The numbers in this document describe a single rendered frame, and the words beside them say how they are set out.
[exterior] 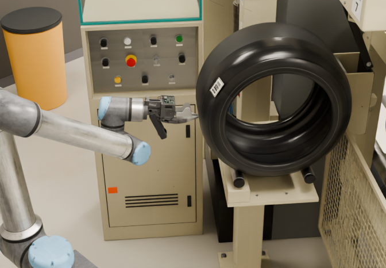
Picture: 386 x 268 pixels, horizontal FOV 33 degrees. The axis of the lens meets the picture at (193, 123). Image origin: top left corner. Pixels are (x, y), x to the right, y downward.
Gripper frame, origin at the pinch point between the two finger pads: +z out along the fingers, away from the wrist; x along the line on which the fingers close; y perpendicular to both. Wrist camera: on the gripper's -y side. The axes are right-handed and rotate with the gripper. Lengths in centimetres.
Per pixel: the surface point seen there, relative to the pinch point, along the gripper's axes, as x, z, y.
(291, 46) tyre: -7.8, 29.5, 35.7
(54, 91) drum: 208, -74, -110
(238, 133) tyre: 14.8, 21.1, -15.8
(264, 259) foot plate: 37, 52, -108
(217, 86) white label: -10.6, 5.0, 19.8
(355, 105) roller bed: 18, 70, -1
